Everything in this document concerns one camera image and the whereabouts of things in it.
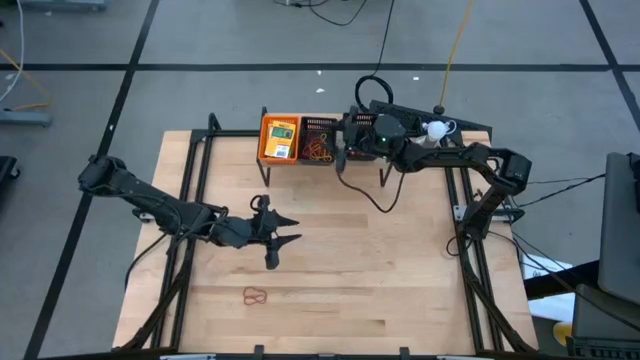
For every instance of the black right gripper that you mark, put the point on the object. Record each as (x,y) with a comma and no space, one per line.
(360,142)

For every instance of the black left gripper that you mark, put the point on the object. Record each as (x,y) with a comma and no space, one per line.
(265,230)

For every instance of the orange plastic basket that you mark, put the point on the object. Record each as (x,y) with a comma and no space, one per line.
(261,150)

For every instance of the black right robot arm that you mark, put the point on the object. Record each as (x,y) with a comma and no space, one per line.
(450,155)

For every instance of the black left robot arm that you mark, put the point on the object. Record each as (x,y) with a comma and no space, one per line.
(150,197)

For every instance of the black plastic basket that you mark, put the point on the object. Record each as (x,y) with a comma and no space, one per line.
(304,122)
(367,119)

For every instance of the black keyboard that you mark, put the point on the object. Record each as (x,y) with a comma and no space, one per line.
(412,112)

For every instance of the white bulb table lamp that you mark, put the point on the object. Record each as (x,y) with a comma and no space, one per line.
(436,130)

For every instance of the silver mounting plate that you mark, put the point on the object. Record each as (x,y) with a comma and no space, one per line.
(460,212)

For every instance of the black table clamp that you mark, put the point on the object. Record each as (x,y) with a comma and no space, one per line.
(258,352)
(404,352)

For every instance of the white paper sheet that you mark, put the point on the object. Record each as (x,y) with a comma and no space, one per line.
(545,265)

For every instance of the grey flat panel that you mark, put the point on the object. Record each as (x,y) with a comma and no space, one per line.
(620,225)

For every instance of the yellow round object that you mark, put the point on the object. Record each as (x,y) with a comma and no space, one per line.
(562,333)

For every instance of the grey floor stand base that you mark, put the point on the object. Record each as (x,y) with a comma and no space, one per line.
(65,5)
(25,118)

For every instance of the black floor equipment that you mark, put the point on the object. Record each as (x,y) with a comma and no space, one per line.
(6,170)

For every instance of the black equipment case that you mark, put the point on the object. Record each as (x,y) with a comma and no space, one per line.
(605,320)

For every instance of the black metal table frame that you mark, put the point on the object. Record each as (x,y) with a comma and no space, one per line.
(225,133)

